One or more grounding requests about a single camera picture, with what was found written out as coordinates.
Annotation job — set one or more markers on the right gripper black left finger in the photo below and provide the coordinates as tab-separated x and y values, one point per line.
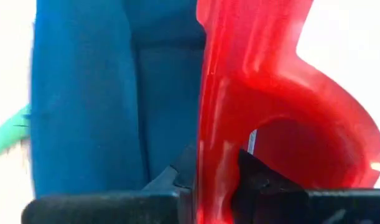
99	208

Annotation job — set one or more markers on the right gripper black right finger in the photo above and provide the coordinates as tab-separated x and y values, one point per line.
270	202

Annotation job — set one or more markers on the red first aid kit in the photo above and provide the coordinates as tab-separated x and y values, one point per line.
255	77

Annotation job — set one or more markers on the blue folded cloth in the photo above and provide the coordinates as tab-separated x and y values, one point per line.
84	93

